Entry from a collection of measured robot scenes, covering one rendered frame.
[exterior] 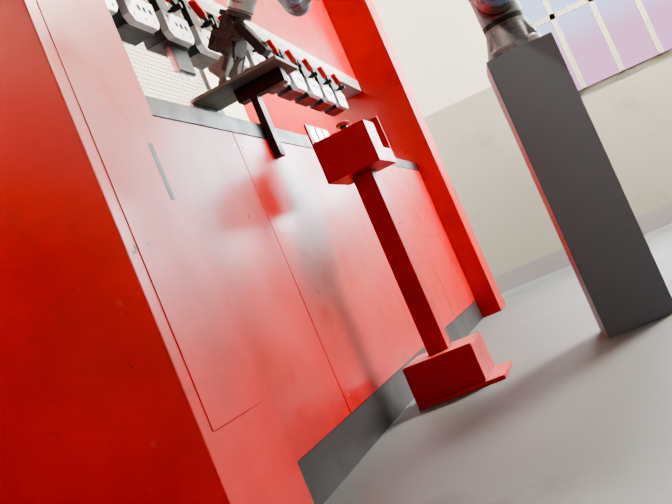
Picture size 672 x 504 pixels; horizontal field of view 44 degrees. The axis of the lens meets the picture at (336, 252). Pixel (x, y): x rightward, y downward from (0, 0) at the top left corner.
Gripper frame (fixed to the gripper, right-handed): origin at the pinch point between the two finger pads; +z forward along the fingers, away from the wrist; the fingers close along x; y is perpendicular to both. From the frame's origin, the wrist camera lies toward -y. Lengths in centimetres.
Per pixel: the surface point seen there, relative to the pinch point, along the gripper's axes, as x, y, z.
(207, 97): 6.5, 1.9, 3.9
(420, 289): -15, -64, 39
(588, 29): -364, -59, -98
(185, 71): 1.2, 13.1, -1.1
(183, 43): 0.7, 16.0, -8.3
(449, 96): -352, 15, -34
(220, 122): 29.0, -14.8, 8.2
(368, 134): -7.9, -39.6, 1.9
